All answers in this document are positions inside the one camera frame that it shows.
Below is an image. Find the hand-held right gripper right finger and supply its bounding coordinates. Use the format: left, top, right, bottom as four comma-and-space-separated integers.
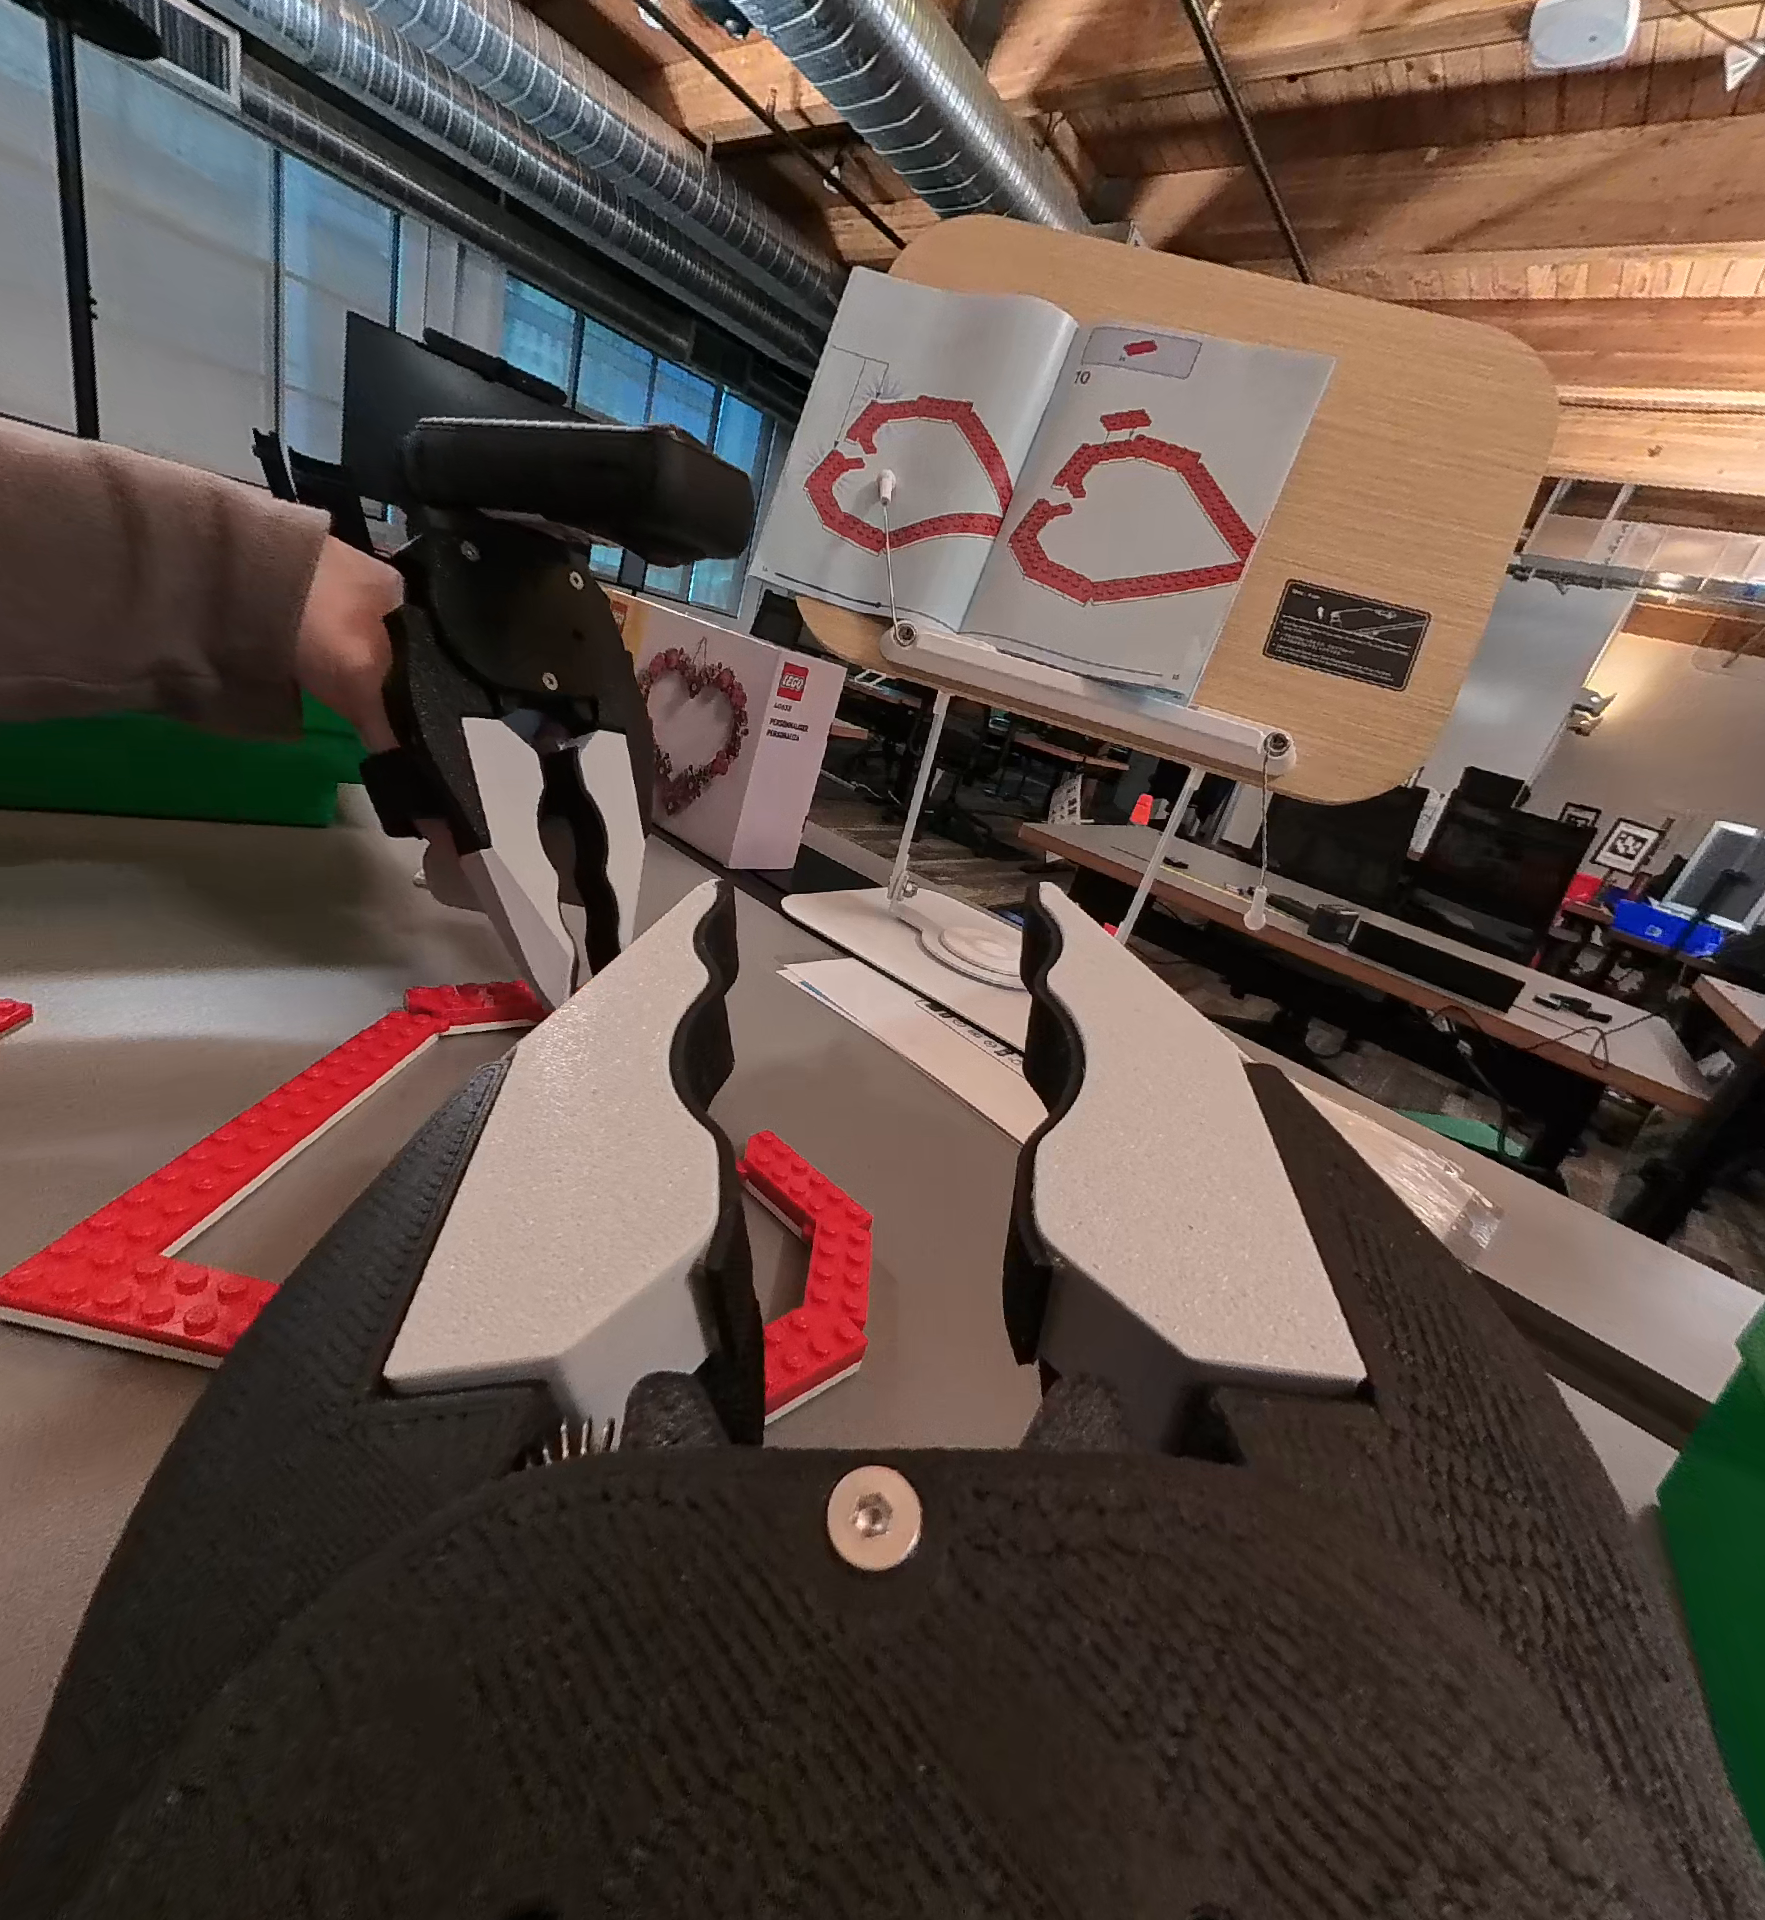
1003, 883, 1369, 1404

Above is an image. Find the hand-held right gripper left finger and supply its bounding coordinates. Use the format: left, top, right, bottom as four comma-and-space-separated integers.
385, 878, 766, 1448

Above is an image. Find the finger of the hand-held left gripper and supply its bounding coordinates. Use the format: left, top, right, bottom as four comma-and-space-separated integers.
452, 715, 588, 1006
544, 721, 661, 980

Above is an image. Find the red lego plate frame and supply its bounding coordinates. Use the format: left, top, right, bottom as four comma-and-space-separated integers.
0, 979, 879, 1421

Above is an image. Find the white lego box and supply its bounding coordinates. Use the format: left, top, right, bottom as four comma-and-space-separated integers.
631, 613, 847, 873

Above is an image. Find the lego instruction booklet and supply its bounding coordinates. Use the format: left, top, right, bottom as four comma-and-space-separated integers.
746, 266, 1337, 703

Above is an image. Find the person's left hand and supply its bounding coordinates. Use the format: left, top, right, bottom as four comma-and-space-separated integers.
293, 534, 417, 753

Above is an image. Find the black computer monitor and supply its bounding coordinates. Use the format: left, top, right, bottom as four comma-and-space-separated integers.
339, 310, 576, 469

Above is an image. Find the clear plastic bag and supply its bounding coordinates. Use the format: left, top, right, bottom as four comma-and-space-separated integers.
1358, 1107, 1508, 1258

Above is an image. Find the long office desk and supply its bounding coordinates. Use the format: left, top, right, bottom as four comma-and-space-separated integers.
1021, 820, 1712, 1118

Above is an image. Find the black keyboard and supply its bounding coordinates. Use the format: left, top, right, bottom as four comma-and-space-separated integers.
1349, 915, 1528, 1011

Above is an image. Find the blue storage bin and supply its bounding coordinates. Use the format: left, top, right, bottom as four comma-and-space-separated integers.
1599, 885, 1727, 959

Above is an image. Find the wooden book stand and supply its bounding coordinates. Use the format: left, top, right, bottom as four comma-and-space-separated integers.
780, 214, 1562, 994

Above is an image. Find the silver ventilation duct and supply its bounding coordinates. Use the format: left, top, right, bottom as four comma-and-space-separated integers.
222, 0, 847, 336
694, 0, 1096, 231

